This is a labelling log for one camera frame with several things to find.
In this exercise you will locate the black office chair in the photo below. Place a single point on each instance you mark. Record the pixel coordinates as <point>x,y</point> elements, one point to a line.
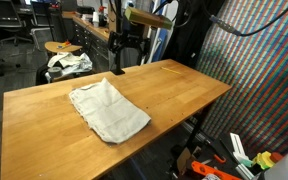
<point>11,22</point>

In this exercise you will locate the white towel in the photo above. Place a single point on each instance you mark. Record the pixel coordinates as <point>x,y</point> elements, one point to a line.
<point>112,116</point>

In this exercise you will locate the crumpled white cloth pile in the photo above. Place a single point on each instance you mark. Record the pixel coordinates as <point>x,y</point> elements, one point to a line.
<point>71,63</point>

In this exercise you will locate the wrist camera gold block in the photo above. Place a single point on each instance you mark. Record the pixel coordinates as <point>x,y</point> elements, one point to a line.
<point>142,17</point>

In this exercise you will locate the small round wooden table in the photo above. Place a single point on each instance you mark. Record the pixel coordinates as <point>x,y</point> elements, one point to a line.
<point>56,47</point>

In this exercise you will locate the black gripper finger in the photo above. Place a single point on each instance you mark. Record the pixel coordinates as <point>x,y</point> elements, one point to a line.
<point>113,42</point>
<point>145,48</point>

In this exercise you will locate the wooden workbench with drawers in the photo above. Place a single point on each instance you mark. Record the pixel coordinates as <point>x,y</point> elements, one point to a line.
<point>93,40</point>

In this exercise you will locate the yellow pencil on table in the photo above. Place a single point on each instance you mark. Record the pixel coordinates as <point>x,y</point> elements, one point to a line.
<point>170,70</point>

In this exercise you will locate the grey tape roll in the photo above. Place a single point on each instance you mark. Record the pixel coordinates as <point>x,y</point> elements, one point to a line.
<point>55,72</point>

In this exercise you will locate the black camera pole stand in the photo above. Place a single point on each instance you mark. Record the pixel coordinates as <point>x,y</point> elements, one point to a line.
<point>119,19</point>

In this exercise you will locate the yellow green plastic toy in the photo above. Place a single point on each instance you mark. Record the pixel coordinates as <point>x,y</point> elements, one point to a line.
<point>263,160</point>

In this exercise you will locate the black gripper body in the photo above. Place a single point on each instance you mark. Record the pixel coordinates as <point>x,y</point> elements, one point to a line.
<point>131,41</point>

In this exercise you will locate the black table leg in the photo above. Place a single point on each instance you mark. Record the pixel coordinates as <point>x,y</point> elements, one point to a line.
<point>177,149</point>

